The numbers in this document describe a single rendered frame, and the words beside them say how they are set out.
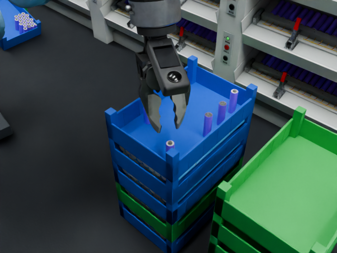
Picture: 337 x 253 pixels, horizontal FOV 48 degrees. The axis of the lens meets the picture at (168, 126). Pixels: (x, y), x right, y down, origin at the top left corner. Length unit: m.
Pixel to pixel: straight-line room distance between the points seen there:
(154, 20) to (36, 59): 1.20
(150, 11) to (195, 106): 0.37
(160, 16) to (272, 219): 0.42
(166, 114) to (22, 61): 1.01
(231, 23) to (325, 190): 0.66
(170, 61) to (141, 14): 0.09
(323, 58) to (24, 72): 1.18
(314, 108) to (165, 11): 0.77
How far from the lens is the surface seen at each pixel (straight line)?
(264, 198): 0.78
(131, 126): 0.90
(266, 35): 1.25
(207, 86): 1.01
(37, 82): 1.65
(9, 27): 2.01
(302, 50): 1.21
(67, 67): 1.71
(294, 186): 0.82
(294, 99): 1.32
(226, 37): 1.30
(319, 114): 1.29
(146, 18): 0.65
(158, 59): 0.65
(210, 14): 1.35
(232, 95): 0.90
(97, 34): 1.87
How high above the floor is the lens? 0.94
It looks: 44 degrees down
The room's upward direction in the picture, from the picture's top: straight up
